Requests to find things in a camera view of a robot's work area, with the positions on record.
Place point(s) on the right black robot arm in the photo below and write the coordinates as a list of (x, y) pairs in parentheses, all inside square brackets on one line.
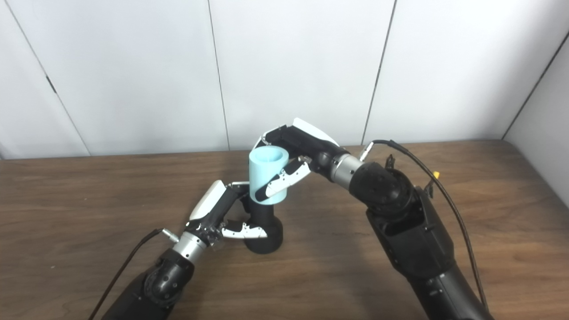
[(409, 226)]

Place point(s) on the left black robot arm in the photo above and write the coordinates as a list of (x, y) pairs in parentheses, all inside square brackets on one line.
[(164, 275)]

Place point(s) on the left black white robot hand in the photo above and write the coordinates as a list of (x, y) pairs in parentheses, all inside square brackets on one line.
[(213, 209)]

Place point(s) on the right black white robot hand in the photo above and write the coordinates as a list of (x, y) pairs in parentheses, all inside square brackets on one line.
[(311, 144)]

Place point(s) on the black flared nozzle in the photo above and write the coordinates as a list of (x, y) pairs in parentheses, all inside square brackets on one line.
[(266, 231)]

